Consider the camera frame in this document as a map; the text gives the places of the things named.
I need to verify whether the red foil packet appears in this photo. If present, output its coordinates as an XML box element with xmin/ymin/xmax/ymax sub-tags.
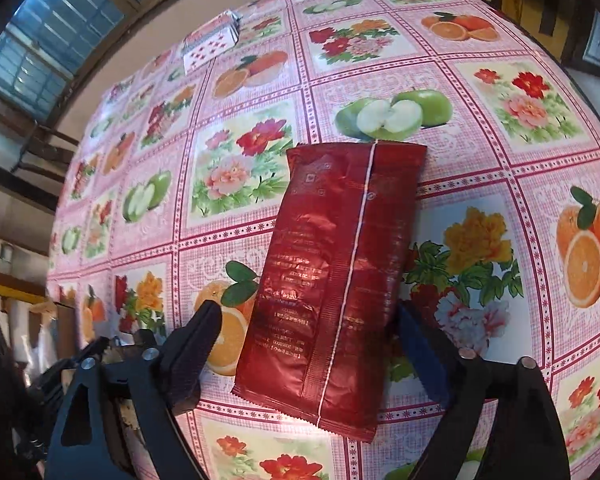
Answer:
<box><xmin>231</xmin><ymin>142</ymin><xmax>429</xmax><ymax>444</ymax></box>

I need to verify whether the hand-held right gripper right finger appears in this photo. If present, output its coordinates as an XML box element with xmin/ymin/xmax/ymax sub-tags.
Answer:
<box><xmin>395</xmin><ymin>300</ymin><xmax>573</xmax><ymax>480</ymax></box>

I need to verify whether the dark wooden chair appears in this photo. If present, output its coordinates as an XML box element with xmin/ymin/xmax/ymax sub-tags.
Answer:
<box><xmin>14</xmin><ymin>124</ymin><xmax>80</xmax><ymax>177</ymax></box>

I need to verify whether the barred window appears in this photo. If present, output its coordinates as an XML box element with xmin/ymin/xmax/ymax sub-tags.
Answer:
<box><xmin>0</xmin><ymin>0</ymin><xmax>233</xmax><ymax>123</ymax></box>

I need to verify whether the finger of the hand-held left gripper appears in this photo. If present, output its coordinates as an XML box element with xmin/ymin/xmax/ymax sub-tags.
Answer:
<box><xmin>39</xmin><ymin>336</ymin><xmax>112</xmax><ymax>387</ymax></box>

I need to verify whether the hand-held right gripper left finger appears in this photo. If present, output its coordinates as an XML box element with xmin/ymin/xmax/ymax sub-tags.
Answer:
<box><xmin>42</xmin><ymin>300</ymin><xmax>223</xmax><ymax>480</ymax></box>

